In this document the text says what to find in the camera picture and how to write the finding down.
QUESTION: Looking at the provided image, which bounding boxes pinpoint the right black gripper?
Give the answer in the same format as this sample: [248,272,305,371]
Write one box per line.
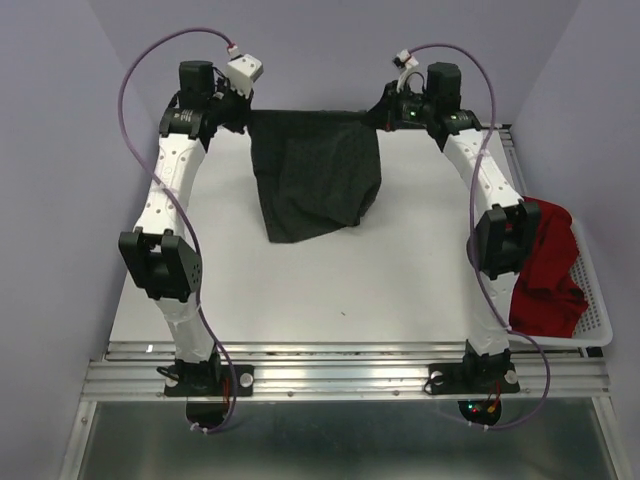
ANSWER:
[363,77,437,131]

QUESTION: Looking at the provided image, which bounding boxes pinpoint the dark grey dotted skirt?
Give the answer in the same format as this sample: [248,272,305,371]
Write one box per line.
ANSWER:
[247,110,382,244]

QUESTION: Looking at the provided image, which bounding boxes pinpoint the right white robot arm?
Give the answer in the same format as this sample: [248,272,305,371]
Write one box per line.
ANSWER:
[364,54,541,395]

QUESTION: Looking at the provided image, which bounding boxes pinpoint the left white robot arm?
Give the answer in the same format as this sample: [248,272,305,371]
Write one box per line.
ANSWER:
[118,55,263,397]

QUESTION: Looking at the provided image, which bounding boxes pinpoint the red skirt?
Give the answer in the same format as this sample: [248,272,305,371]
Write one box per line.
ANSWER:
[509,199,588,338]

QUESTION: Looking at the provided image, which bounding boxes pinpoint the white plastic basket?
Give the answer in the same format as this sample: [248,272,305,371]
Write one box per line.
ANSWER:
[531,218,613,349]

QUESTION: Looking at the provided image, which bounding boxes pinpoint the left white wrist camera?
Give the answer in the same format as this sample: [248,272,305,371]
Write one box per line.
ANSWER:
[225,54,263,98]

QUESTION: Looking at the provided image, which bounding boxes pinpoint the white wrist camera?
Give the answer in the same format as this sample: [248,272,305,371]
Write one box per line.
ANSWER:
[225,54,263,98]
[392,49,419,93]

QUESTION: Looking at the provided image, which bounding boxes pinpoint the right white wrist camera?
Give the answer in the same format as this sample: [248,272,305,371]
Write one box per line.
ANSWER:
[392,49,419,93]

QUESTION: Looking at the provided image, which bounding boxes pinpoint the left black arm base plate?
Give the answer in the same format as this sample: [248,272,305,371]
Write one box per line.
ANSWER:
[156,362,232,397]

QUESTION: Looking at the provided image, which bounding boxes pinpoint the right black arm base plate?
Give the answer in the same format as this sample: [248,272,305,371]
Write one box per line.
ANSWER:
[423,363,521,398]

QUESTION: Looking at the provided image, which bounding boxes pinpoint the aluminium rail frame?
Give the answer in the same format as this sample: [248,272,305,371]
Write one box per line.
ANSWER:
[59,119,631,480]

